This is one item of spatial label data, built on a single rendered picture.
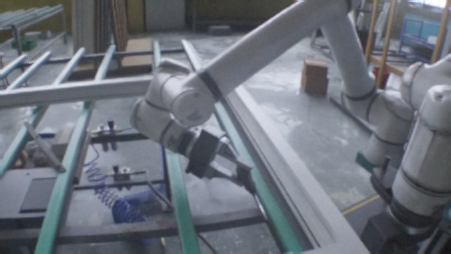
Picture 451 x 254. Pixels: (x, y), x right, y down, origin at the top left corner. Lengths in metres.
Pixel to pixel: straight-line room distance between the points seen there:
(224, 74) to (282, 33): 0.17
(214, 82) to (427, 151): 0.45
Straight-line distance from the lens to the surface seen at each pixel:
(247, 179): 0.74
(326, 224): 0.68
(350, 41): 1.11
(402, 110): 1.23
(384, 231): 0.46
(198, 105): 0.64
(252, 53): 0.69
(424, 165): 0.41
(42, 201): 1.16
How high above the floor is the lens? 1.39
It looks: 29 degrees down
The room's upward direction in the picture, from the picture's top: 3 degrees clockwise
